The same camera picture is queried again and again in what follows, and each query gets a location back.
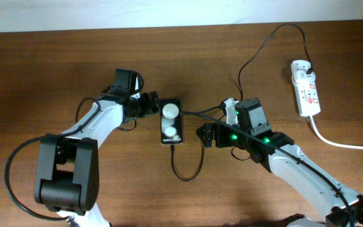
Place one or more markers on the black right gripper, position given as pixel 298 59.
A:
pixel 220 128

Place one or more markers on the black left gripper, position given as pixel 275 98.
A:
pixel 147 108

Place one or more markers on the black Galaxy flip phone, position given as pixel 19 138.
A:
pixel 171 121

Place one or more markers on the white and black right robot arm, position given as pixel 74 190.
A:
pixel 247 128

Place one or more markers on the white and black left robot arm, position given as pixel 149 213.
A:
pixel 67 175

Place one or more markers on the white USB charger adapter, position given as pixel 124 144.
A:
pixel 302 77

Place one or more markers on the white power strip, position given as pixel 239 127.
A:
pixel 306 94

